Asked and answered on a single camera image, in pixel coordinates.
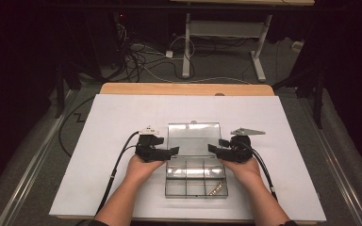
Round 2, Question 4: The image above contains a clear plastic compartment box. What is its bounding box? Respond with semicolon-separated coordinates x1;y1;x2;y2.
164;121;229;200

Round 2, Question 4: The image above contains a wooden table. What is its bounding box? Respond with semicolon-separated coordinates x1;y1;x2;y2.
56;82;319;226

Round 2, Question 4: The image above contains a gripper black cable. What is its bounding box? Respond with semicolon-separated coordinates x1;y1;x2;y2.
237;140;279;202
95;131;140;216

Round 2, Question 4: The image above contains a black floor cable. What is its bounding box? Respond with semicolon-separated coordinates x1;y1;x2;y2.
58;95;97;158

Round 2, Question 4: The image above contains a black metal stand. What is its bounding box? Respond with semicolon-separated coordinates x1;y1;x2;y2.
272;67;326;130
55;64;67;120

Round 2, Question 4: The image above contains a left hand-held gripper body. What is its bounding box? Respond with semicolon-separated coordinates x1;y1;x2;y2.
134;125;173;164

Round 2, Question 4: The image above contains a person's right hand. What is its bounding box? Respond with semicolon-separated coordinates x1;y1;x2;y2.
219;155;264;189

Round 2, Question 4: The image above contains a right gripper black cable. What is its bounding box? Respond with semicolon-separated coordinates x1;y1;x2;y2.
237;140;279;202

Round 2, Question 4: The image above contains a tangle of black floor cables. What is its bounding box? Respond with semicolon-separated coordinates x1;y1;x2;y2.
116;23;196;83

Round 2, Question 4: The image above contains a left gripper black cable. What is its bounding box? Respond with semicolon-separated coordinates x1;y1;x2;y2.
95;131;140;216

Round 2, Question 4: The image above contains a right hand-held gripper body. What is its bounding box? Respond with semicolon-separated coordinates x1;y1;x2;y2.
217;126;267;164

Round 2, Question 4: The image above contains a metal floor rail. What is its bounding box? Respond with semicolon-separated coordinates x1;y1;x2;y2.
0;89;76;226
298;97;362;226

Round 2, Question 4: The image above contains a white table cover sheet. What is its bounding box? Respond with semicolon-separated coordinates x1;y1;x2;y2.
49;93;327;223

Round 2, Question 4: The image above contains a white power strip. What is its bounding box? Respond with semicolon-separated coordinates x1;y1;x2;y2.
290;40;305;54

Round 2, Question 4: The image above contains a person's left hand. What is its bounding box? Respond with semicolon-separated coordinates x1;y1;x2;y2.
126;154;168;186

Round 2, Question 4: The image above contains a thin white floor cable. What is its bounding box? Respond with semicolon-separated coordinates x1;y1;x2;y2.
138;62;253;86

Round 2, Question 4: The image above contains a white metal desk frame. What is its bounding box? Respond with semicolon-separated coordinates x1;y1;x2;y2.
182;12;272;83

